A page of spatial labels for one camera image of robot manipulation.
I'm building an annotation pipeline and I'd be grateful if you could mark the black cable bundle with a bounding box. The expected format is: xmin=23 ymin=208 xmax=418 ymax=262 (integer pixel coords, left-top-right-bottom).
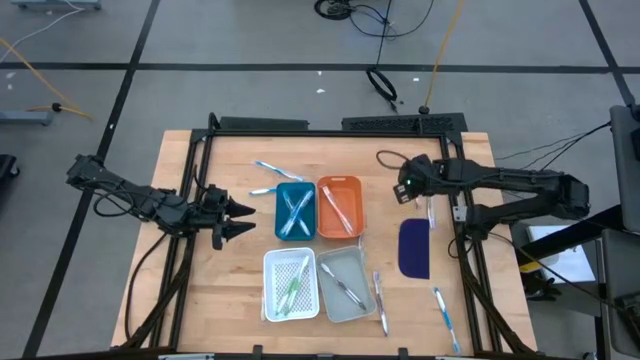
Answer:
xmin=365 ymin=65 xmax=401 ymax=114

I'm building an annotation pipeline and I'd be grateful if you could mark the orange plastic basket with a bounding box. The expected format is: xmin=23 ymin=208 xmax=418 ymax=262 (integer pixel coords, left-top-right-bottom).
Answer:
xmin=316 ymin=175 xmax=366 ymax=240

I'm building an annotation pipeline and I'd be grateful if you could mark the black perforated box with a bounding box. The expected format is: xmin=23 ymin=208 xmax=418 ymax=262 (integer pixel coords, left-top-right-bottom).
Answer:
xmin=341 ymin=112 xmax=469 ymax=134

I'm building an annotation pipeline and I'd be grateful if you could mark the teal plastic basket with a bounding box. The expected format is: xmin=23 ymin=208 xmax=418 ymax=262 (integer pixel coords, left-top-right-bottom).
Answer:
xmin=274 ymin=181 xmax=318 ymax=242

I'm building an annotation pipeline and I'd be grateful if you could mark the black flat box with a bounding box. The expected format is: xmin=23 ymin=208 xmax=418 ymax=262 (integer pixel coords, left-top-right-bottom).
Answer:
xmin=218 ymin=115 xmax=311 ymax=132

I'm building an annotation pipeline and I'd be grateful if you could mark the white box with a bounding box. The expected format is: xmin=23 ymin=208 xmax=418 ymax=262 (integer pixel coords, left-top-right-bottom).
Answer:
xmin=527 ymin=224 xmax=597 ymax=285

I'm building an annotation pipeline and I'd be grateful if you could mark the grey plastic basket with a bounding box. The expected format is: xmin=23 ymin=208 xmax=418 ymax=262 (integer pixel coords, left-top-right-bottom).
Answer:
xmin=315 ymin=244 xmax=378 ymax=324

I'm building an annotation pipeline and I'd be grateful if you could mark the dark blue oval case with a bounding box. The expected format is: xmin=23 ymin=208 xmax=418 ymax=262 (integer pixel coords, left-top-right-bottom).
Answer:
xmin=398 ymin=218 xmax=431 ymax=280

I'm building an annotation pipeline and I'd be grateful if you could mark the grey cart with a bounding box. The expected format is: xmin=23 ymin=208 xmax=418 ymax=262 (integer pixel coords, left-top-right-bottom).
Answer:
xmin=594 ymin=227 xmax=640 ymax=359

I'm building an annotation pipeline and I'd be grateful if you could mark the grey stand foot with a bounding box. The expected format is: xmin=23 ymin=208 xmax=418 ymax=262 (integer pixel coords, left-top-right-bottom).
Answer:
xmin=0 ymin=110 xmax=53 ymax=127

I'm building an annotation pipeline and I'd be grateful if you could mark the black cable coil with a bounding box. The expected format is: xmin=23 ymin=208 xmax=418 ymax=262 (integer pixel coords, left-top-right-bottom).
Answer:
xmin=313 ymin=0 xmax=354 ymax=21

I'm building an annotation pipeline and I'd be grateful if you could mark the black thick cable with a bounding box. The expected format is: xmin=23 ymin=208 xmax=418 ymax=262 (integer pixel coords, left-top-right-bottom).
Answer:
xmin=123 ymin=232 xmax=169 ymax=342

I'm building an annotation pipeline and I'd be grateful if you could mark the yellow cable with black plug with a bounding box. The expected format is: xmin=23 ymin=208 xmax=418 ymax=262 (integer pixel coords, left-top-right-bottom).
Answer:
xmin=418 ymin=0 xmax=465 ymax=115
xmin=0 ymin=37 xmax=95 ymax=121

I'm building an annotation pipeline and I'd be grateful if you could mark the black caster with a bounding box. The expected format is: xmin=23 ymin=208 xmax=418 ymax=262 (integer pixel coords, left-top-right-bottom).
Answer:
xmin=0 ymin=153 xmax=21 ymax=196

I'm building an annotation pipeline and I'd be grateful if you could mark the black looped cable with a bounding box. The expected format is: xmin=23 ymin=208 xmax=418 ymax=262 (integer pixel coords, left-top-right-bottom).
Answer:
xmin=347 ymin=0 xmax=435 ymax=69

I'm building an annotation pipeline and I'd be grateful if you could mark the white perforated plastic basket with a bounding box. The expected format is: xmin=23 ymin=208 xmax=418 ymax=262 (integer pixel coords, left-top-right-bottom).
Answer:
xmin=262 ymin=247 xmax=321 ymax=323

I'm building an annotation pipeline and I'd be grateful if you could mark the grey cabinet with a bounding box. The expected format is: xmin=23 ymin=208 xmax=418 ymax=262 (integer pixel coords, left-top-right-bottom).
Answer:
xmin=608 ymin=103 xmax=640 ymax=234

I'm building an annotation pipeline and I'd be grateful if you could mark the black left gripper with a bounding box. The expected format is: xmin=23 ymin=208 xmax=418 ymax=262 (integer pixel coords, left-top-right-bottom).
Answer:
xmin=194 ymin=184 xmax=257 ymax=250

